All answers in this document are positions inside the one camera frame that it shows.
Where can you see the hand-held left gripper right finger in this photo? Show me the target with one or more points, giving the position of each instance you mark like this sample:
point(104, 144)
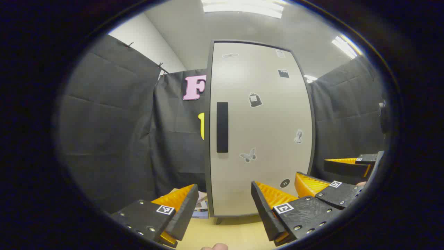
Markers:
point(265, 215)

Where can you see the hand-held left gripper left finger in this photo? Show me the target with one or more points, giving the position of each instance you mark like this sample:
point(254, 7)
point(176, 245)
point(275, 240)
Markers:
point(184, 215)

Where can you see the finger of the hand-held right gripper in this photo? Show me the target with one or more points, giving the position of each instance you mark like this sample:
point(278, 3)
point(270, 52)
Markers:
point(347, 168)
point(343, 196)

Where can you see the grey cabinet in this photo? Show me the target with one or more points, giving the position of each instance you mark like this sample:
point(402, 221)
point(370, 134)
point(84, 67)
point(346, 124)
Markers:
point(207, 139)

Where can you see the beige cabinet door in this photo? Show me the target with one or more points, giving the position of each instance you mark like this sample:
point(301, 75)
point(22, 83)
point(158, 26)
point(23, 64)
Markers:
point(263, 121)

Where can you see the printed paper stack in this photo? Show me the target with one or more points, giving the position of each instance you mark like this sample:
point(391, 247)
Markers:
point(202, 206)

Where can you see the black backdrop cloth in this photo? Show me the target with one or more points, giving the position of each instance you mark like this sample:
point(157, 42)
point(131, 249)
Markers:
point(104, 139)

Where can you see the large ceiling light panel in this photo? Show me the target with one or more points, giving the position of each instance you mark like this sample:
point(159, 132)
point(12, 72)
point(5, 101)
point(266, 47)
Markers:
point(242, 7)

